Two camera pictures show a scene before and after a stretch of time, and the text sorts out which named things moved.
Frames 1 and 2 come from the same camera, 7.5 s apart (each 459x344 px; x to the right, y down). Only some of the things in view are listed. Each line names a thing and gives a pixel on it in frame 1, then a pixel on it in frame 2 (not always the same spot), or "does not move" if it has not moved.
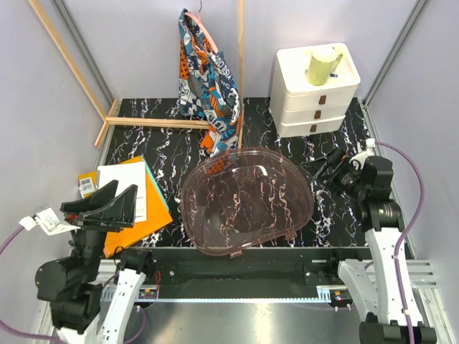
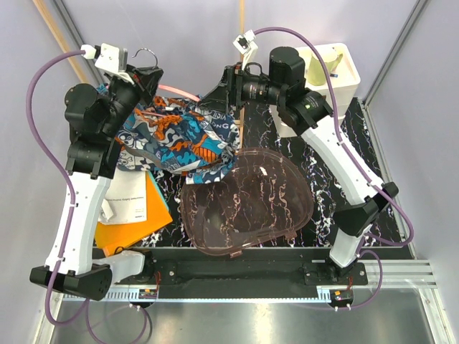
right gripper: (337, 159) → (228, 91)
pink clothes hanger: (199, 23) → (178, 91)
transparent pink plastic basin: (239, 199) does not move
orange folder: (158, 215) does not move
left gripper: (117, 213) → (148, 77)
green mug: (323, 62) does not move
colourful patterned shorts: (209, 89) → (179, 135)
